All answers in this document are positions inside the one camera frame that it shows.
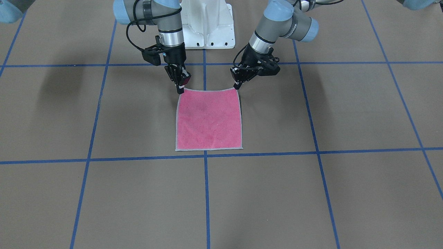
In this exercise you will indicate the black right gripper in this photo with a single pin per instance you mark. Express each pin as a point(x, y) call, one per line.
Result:
point(175, 55)

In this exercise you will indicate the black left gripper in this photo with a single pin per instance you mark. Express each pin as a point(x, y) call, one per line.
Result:
point(250, 57)

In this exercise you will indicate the pink and grey towel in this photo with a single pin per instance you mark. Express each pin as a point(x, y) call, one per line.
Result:
point(208, 120)

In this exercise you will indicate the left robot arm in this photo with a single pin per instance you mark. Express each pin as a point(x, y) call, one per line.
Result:
point(281, 18)

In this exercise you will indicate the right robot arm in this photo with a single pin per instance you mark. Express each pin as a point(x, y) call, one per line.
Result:
point(166, 16)

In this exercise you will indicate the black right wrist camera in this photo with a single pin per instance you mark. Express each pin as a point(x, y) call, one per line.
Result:
point(152, 54)

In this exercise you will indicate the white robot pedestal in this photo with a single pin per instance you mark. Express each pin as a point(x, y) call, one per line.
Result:
point(207, 24)

